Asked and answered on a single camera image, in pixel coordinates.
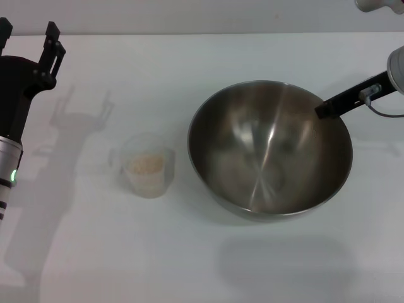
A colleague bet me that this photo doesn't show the white rice grains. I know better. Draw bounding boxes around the white rice grains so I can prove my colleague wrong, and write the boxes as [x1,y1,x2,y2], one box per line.
[126,153,165,194]

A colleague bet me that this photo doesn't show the stainless steel mixing bowl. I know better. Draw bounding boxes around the stainless steel mixing bowl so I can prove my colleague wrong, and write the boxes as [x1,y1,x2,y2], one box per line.
[188,80,354,223]

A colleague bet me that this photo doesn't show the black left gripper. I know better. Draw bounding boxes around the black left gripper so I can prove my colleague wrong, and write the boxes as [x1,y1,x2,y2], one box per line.
[0,17,66,146]

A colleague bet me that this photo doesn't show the grey camera cable with plug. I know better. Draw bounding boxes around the grey camera cable with plug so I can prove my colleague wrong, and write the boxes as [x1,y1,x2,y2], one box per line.
[359,83,404,119]

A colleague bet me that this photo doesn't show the clear plastic measuring cup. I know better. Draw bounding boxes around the clear plastic measuring cup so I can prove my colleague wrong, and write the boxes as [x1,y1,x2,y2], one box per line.
[109,134,176,199]

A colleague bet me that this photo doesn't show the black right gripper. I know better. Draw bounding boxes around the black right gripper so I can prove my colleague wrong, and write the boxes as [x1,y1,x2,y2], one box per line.
[314,71,396,120]

